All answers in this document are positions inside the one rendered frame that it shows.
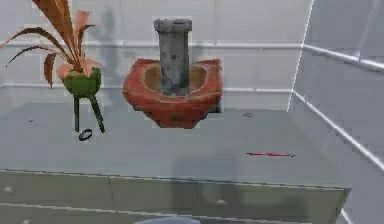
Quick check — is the house plant in green pot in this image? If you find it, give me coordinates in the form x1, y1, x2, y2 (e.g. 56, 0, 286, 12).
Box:
0, 0, 106, 134

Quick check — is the grey chest of drawers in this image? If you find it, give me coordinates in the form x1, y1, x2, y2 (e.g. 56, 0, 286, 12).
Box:
0, 102, 352, 224

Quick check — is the small black ring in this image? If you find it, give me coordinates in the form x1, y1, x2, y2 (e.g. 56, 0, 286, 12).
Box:
78, 128, 94, 142

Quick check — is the red pen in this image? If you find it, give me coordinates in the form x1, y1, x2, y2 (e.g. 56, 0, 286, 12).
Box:
246, 151, 297, 158

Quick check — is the red bowl with grey post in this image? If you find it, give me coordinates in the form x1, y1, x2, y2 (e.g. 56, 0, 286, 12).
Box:
122, 18, 224, 130

